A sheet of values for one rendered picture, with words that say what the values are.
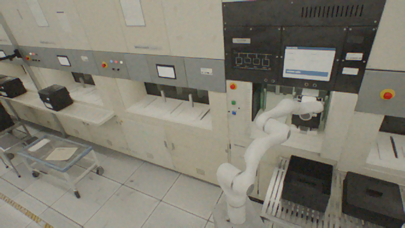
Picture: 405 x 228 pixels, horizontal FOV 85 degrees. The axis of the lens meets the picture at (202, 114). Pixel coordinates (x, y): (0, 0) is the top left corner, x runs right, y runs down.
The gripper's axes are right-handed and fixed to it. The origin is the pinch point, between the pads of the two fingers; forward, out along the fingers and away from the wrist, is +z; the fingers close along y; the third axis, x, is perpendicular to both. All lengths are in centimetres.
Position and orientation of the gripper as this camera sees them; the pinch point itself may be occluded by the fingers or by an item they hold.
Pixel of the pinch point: (310, 95)
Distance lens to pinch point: 202.6
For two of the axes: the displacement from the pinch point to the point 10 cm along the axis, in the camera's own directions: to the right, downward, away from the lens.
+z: 4.5, -5.2, 7.3
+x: -1.0, -8.4, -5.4
